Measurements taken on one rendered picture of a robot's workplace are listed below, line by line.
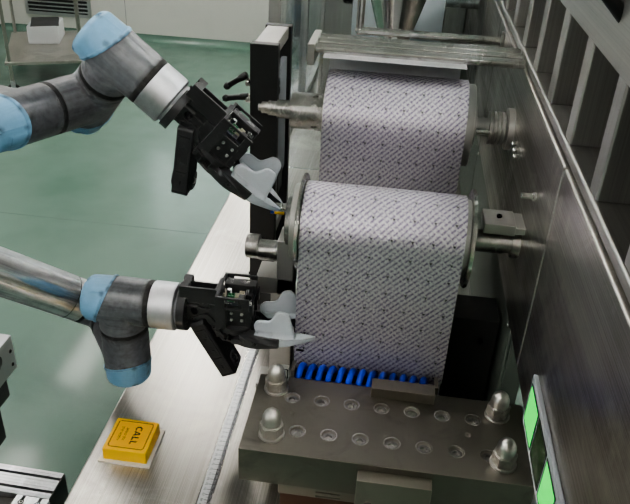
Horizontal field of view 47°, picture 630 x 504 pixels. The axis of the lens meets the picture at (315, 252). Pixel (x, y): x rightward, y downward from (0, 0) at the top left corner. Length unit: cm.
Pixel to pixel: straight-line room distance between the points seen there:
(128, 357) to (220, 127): 41
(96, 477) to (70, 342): 182
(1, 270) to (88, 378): 161
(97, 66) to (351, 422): 61
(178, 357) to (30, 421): 134
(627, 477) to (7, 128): 81
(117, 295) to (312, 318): 30
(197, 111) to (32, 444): 173
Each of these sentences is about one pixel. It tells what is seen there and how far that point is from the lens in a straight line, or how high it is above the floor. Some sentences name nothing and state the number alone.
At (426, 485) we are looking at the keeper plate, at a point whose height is 102.
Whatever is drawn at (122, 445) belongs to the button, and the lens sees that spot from 121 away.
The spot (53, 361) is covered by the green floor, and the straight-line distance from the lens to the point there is 291.
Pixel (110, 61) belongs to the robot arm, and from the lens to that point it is 104.
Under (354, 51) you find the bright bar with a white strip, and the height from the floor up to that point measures 145.
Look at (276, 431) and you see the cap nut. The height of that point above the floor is 105.
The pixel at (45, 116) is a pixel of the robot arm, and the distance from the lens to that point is 106.
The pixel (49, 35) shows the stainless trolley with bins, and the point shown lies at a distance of 599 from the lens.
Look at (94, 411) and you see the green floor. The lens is 266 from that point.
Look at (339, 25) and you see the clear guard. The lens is 200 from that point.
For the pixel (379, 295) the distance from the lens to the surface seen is 108.
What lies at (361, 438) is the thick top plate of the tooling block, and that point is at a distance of 106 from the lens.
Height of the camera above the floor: 177
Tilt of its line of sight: 30 degrees down
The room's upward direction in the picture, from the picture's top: 3 degrees clockwise
